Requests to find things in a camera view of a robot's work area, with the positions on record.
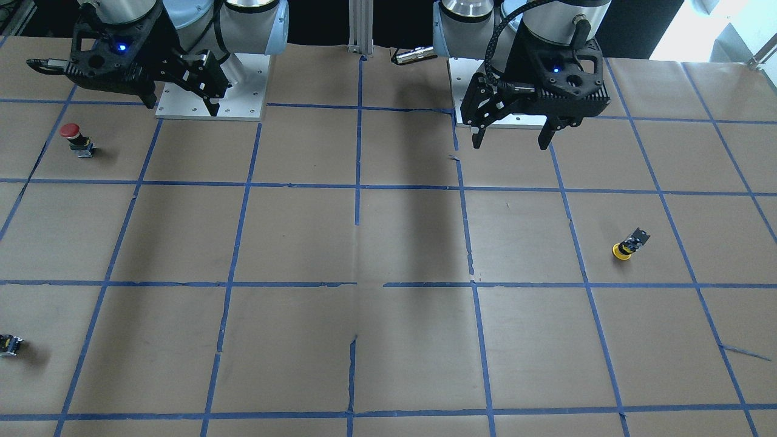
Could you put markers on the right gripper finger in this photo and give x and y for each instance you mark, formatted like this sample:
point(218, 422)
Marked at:
point(145, 89)
point(207, 82)

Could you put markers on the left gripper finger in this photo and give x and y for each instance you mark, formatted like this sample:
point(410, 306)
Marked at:
point(485, 104)
point(552, 125)

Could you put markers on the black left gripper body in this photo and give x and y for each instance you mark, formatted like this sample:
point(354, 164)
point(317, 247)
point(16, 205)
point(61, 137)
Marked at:
point(518, 71)

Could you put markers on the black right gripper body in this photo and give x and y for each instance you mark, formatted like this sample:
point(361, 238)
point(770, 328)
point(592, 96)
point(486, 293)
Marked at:
point(159, 53)

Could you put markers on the yellow push button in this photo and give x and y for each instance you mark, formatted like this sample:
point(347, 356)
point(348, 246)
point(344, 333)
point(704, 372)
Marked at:
point(625, 249)

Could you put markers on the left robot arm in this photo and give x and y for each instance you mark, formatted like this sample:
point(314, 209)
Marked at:
point(486, 31)

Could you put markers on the red push button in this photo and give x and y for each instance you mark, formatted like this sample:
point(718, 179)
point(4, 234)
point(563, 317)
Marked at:
point(81, 145)

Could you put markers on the silver cable connector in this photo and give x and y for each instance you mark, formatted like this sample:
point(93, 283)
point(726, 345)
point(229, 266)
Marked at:
point(412, 56)

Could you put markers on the aluminium frame post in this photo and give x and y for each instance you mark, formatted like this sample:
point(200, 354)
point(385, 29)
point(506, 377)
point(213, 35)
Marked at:
point(360, 24)

